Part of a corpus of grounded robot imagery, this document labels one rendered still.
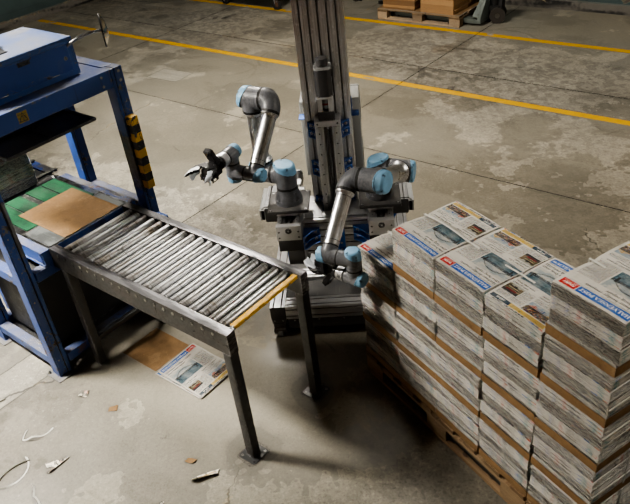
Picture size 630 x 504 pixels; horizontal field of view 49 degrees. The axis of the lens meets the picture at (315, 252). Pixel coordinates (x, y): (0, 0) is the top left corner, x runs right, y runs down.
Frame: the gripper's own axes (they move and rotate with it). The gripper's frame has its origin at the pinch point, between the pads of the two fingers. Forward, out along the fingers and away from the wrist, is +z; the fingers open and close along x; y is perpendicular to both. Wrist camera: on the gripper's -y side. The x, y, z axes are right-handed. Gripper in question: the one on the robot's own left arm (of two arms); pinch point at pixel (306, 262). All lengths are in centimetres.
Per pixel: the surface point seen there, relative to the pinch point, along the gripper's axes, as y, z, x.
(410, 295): -1, -57, -5
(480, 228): 29, -79, -27
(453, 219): 30, -65, -28
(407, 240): 29, -56, -4
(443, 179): -76, 52, -224
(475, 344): 0, -96, 10
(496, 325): 18, -107, 14
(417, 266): 18, -62, -3
